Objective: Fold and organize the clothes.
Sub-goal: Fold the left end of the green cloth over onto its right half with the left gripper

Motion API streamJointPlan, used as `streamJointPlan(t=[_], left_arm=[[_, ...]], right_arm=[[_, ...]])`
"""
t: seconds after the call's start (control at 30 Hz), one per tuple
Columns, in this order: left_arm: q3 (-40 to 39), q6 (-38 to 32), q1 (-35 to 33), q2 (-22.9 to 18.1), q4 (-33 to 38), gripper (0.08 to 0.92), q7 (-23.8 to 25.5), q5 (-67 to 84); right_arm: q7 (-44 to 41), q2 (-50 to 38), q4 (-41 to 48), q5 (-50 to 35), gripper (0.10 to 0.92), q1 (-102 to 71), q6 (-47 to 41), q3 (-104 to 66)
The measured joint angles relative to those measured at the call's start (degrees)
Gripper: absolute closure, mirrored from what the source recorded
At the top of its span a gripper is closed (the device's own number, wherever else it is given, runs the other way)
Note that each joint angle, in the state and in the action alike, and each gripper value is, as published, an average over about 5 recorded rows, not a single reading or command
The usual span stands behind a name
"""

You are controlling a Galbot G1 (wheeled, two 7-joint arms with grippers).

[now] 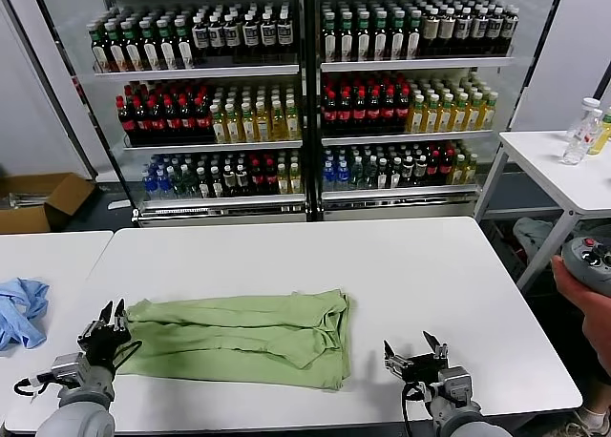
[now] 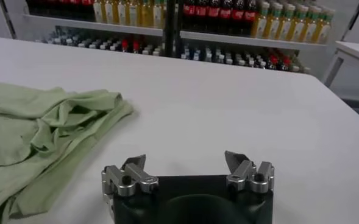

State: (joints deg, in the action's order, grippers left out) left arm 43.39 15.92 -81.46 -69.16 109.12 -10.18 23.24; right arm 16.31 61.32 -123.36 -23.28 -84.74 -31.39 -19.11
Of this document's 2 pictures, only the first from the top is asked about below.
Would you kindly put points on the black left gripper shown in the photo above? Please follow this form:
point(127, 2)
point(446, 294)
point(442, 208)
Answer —
point(105, 346)

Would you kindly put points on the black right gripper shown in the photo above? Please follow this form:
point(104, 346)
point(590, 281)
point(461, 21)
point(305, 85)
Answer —
point(422, 369)

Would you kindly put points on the light green polo shirt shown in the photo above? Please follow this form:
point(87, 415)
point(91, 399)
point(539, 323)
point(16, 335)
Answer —
point(238, 337)

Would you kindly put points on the grey remote controller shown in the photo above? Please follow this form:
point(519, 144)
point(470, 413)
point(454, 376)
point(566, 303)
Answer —
point(584, 265)

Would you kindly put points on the person's forearm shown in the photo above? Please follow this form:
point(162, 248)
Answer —
point(602, 337)

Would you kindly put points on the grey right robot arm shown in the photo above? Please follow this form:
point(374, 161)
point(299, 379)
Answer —
point(458, 422)

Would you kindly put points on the person's hand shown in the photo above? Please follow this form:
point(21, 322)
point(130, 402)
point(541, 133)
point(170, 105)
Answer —
point(580, 298)

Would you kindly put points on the crumpled light blue cloth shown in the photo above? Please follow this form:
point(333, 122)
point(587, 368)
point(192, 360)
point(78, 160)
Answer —
point(24, 313)

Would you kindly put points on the small white floor object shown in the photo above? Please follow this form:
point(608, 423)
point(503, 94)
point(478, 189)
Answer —
point(119, 203)

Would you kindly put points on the brown cardboard box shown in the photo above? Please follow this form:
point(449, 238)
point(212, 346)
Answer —
point(67, 193)

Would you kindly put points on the blue drink bottle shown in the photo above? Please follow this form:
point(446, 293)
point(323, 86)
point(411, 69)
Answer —
point(152, 184)
point(343, 175)
point(329, 175)
point(164, 184)

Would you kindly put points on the glass door beverage cooler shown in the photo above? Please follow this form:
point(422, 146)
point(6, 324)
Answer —
point(215, 213)
point(396, 207)

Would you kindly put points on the bundle of metal rods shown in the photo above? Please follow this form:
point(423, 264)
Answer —
point(24, 201)

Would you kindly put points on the green tinted water bottle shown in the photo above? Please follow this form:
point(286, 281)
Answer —
point(189, 184)
point(176, 184)
point(357, 174)
point(370, 173)

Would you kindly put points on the dark drink bottle white cap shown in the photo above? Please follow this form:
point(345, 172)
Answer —
point(383, 174)
point(230, 181)
point(396, 173)
point(408, 171)
point(204, 185)
point(421, 170)
point(243, 180)
point(217, 184)

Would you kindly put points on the white cooler shelf board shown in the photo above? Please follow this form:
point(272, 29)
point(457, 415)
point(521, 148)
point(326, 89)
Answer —
point(215, 146)
point(415, 64)
point(406, 138)
point(224, 200)
point(195, 70)
point(401, 193)

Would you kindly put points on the pale grey cloth pile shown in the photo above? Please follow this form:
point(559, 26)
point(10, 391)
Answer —
point(537, 234)

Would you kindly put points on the person's sneaker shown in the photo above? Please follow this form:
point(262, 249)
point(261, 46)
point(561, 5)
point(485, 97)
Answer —
point(589, 420)

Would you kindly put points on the person's bare leg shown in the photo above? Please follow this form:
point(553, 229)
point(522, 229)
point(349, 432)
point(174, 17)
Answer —
point(601, 401)

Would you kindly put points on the red cap cola bottle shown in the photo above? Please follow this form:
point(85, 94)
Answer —
point(128, 124)
point(447, 166)
point(258, 179)
point(189, 122)
point(174, 123)
point(204, 121)
point(143, 123)
point(375, 114)
point(271, 178)
point(159, 123)
point(330, 115)
point(361, 114)
point(390, 113)
point(405, 112)
point(434, 167)
point(346, 115)

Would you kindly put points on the yellow tea bottle white cap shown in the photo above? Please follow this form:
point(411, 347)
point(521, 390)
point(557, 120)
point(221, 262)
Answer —
point(292, 126)
point(219, 129)
point(472, 170)
point(278, 127)
point(263, 128)
point(248, 128)
point(296, 180)
point(234, 129)
point(284, 181)
point(459, 171)

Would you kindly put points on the grey green cloth pile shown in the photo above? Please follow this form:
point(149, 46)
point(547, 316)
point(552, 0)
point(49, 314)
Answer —
point(594, 229)

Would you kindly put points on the white side table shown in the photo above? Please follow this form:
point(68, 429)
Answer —
point(539, 170)

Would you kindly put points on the open glass cooler door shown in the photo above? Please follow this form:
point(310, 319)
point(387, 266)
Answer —
point(67, 89)
point(534, 50)

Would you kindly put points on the yellow green tea bottle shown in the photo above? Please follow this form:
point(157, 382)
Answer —
point(460, 117)
point(432, 118)
point(446, 117)
point(417, 118)
point(489, 115)
point(474, 116)

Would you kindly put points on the green cap white label bottle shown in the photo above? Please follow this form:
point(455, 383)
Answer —
point(330, 41)
point(398, 40)
point(414, 39)
point(381, 41)
point(118, 53)
point(170, 50)
point(101, 53)
point(347, 41)
point(135, 53)
point(186, 49)
point(153, 51)
point(364, 41)

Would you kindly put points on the clear bottle red label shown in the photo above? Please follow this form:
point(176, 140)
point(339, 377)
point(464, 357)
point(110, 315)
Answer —
point(580, 143)

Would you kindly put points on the yellow drink bottle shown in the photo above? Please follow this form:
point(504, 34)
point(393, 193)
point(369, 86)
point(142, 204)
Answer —
point(602, 139)

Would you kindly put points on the clear bottle white cap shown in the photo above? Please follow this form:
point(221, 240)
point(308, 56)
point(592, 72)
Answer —
point(591, 104)

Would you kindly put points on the dark bottle beige label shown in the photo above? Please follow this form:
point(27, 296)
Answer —
point(432, 29)
point(448, 29)

